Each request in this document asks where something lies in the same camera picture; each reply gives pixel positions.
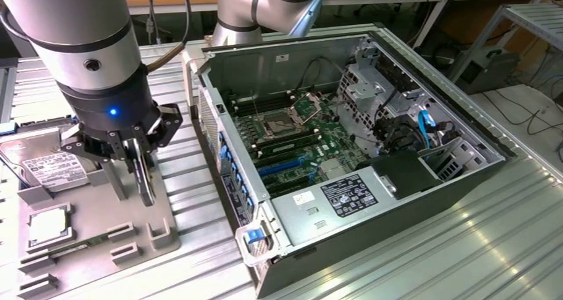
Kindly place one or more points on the grey parts rack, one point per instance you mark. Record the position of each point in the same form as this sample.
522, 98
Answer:
109, 221

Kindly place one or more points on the grey slatted metal shelf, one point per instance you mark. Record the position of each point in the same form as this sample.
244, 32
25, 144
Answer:
540, 18

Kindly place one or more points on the silver perforated disk bay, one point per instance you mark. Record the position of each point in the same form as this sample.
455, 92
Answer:
358, 92

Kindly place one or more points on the blue case release latch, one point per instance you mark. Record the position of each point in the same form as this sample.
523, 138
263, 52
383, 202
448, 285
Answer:
252, 236

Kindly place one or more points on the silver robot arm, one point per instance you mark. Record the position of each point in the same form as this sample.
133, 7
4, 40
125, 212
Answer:
79, 33

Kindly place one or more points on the silver vented disk bay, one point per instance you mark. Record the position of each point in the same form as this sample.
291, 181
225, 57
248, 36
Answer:
448, 166

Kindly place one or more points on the green RAM stick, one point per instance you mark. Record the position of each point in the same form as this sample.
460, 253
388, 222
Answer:
83, 245

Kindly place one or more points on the green motherboard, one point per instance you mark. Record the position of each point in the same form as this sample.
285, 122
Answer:
339, 138

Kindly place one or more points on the silver chipset heatsink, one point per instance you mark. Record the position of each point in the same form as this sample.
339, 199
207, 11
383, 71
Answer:
332, 169

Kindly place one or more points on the hard disk with blue carrier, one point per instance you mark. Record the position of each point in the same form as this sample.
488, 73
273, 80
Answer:
44, 171

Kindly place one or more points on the silver power supply unit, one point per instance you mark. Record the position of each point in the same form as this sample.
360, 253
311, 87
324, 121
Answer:
307, 221

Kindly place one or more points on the blue expansion slot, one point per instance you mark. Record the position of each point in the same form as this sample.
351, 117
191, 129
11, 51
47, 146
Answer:
279, 167

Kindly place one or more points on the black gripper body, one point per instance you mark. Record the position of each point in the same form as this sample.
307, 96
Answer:
96, 102

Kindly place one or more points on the black box device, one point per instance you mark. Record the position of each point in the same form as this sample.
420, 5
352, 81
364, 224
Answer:
488, 72

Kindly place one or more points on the black graphics card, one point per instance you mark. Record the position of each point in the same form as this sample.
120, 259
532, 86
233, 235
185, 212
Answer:
147, 188

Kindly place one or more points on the RAM stick with black chips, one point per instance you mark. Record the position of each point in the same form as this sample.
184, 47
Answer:
285, 145

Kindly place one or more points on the CPU socket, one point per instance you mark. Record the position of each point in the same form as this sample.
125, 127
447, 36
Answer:
279, 125

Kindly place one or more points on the black plastic air shroud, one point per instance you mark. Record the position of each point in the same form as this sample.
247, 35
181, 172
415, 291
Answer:
404, 174

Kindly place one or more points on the blue card retention clip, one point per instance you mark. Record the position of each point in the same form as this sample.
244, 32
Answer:
225, 154
240, 179
249, 205
244, 191

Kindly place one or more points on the white round table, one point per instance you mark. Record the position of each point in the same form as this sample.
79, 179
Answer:
519, 97

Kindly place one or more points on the long black expansion slot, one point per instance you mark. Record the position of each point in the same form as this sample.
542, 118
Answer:
288, 188
284, 180

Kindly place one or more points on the silver CPU chip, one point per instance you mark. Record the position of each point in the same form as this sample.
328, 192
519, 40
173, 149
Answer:
48, 224

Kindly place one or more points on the metal socket cover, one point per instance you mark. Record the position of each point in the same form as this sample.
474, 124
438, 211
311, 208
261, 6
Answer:
307, 107

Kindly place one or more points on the open grey PC case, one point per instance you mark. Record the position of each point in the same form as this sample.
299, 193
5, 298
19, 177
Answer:
351, 247

